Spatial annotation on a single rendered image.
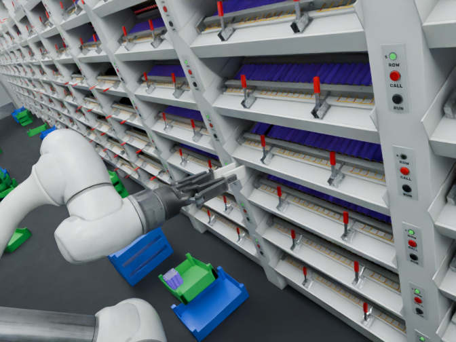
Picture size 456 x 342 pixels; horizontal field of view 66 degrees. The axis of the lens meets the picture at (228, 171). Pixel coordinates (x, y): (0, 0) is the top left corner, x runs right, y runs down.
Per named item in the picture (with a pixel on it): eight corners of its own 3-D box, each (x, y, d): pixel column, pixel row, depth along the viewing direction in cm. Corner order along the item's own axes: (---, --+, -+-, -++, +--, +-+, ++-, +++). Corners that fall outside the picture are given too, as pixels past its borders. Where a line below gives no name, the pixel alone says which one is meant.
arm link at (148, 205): (147, 241, 74) (172, 229, 77) (136, 204, 71) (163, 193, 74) (131, 226, 82) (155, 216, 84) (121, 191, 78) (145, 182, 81)
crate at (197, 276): (165, 288, 187) (157, 276, 185) (195, 263, 195) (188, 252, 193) (185, 305, 160) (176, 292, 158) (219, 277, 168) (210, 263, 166)
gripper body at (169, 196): (153, 214, 84) (187, 199, 88) (169, 226, 77) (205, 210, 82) (146, 186, 81) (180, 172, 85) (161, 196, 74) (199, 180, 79)
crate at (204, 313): (199, 343, 152) (192, 332, 148) (177, 317, 168) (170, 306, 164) (249, 296, 164) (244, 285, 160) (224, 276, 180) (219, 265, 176)
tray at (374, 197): (395, 218, 81) (382, 197, 76) (237, 163, 129) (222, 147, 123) (435, 149, 85) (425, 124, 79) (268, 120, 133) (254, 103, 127)
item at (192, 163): (239, 197, 146) (218, 179, 137) (172, 165, 193) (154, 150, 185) (266, 158, 149) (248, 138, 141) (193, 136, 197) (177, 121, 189)
